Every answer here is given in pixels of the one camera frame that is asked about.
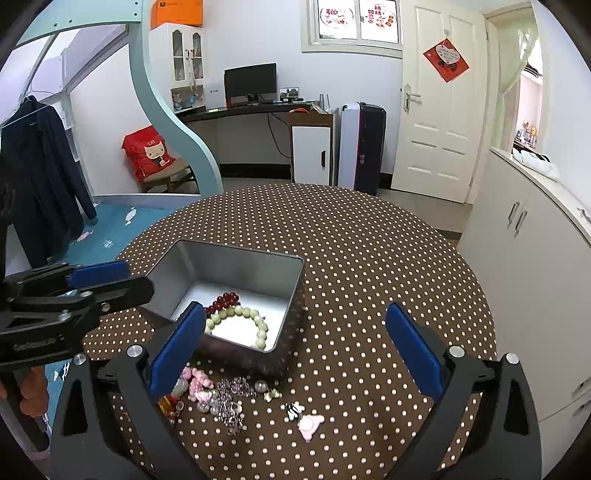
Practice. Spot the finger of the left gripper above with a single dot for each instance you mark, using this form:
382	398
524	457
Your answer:
111	295
99	274

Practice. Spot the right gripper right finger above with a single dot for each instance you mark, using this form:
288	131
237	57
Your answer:
504	441

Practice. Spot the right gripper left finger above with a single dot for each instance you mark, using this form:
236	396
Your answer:
86	440

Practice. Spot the pale jade pendant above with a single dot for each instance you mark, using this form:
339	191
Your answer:
308	425

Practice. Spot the person's left hand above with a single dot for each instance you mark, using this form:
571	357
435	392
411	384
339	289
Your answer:
33	388

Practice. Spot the teal candy print mattress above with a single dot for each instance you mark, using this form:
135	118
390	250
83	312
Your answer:
115	227

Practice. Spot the dark navy hanging jacket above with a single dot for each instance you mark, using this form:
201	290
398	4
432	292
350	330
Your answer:
51	199

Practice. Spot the red cat print bag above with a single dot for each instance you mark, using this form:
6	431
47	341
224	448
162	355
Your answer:
147	151

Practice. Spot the wooden chair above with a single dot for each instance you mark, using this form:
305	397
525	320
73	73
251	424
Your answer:
171	177

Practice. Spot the brown polka dot tablecloth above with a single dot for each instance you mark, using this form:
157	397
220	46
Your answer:
361	254

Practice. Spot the silver pearl bead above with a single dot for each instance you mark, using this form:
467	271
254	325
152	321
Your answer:
261	386

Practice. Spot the silver metal tin box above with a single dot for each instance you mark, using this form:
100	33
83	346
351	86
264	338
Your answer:
253	301

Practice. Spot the small flower stud earrings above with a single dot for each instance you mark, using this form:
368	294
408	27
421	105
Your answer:
272	394

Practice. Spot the white sideboard cabinet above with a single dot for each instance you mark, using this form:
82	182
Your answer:
528	243

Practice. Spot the black white bow clip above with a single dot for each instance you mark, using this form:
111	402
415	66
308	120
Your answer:
294	411

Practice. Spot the white glass door cabinet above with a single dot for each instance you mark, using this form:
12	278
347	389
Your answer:
177	65

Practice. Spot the black desk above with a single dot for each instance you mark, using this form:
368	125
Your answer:
197	114

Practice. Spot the black computer monitor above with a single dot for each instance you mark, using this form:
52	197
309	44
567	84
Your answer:
250	82

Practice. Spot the white cloth on sideboard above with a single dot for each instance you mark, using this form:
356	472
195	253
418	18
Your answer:
537	164

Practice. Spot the white drawer cabinet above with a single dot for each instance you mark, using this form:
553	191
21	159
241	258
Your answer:
311	146

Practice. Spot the orange storage box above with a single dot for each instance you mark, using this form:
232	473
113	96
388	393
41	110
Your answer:
183	12

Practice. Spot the white panel door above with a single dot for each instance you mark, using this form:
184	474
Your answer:
441	123

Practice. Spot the white and black suitcase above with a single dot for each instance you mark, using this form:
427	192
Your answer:
362	134

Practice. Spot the red heart door decoration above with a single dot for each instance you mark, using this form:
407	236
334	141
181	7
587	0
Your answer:
447	60

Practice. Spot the window with red decals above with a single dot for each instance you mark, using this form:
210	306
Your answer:
352	26

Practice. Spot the light blue bunk bed frame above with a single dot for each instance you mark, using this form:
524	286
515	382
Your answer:
25	21

